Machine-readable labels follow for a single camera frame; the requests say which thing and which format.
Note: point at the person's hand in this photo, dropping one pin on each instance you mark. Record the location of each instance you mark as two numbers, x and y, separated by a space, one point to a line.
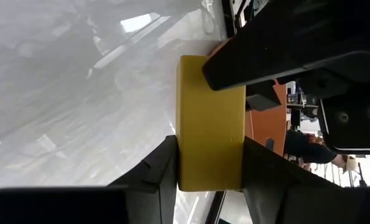
340 160

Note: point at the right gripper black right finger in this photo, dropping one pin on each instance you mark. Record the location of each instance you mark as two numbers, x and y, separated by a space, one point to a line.
265 186

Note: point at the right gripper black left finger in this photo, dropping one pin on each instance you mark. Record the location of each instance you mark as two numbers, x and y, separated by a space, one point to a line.
156 186

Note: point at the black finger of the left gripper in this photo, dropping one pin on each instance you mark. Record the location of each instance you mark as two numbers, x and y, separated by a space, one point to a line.
281 40
262 96

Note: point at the yellow long wooden block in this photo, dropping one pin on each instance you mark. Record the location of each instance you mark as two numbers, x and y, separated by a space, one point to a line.
209 130

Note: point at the orange plastic bin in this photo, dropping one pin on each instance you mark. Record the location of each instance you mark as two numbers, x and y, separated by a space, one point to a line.
267 130

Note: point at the beige tape roll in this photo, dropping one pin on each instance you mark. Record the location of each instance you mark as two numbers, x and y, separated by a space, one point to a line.
352 163

